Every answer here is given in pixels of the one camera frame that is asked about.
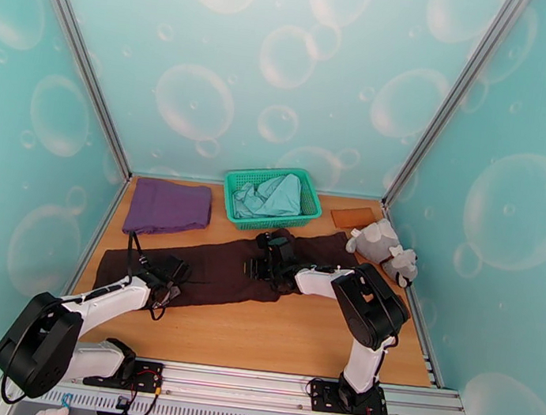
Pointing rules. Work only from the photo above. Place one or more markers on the green plastic basket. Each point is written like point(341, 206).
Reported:
point(301, 218)

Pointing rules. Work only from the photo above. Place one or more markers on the brown leather mat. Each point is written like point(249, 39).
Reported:
point(351, 218)

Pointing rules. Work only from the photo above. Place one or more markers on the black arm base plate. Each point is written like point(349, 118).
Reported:
point(324, 395)
point(148, 375)

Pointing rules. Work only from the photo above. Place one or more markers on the small blue loop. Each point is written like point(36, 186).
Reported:
point(65, 400)

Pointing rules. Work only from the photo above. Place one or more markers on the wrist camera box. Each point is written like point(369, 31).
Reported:
point(274, 241)
point(151, 265)

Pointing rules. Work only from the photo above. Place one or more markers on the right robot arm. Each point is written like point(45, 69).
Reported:
point(363, 364)

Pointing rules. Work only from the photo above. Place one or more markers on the aluminium front rail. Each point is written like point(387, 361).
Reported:
point(241, 384)

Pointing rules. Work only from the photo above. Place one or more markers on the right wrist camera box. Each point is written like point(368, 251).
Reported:
point(274, 241)

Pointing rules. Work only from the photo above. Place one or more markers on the grey plush toy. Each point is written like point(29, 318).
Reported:
point(378, 239)

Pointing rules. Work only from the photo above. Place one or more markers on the purple folded trousers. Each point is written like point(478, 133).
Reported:
point(168, 206)

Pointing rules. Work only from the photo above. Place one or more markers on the dark maroon trousers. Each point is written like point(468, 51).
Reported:
point(222, 273)

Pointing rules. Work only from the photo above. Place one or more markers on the aluminium table side rail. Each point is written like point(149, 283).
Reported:
point(427, 352)
point(95, 237)

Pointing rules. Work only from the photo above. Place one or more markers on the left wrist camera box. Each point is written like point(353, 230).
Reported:
point(151, 265)

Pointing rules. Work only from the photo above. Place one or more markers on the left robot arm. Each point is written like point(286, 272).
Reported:
point(107, 298)

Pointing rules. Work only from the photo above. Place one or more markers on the light blue trousers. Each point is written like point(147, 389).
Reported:
point(274, 194)

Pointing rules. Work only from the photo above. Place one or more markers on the aluminium corner post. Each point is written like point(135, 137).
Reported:
point(459, 88)
point(78, 51)

